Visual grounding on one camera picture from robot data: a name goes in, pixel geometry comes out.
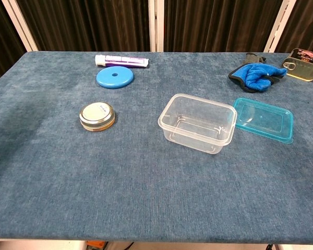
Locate white purple toothpaste tube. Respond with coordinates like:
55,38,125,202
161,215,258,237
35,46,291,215
94,54,150,69

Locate dark pleated curtain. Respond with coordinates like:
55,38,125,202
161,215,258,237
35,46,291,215
163,0,284,53
0,0,26,86
16,0,151,52
275,0,313,54

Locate black gold can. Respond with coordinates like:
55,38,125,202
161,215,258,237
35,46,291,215
282,48,313,83

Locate white slanted frame post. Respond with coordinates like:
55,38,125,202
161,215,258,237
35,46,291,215
1,0,39,52
263,0,297,53

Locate blue round disc with hole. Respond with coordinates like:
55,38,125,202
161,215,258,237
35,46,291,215
95,66,135,90

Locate blue black cleaning mitt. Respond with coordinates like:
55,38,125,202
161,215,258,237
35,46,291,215
227,62,288,94

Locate round metal tin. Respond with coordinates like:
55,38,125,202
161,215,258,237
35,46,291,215
79,102,116,132

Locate blue fabric table cover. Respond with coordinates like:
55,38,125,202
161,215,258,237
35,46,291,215
0,51,313,246

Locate clear blue plastic container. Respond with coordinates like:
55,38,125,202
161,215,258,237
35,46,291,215
232,97,295,145
157,93,238,155

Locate white upright frame post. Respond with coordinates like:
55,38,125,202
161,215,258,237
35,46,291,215
148,0,165,52

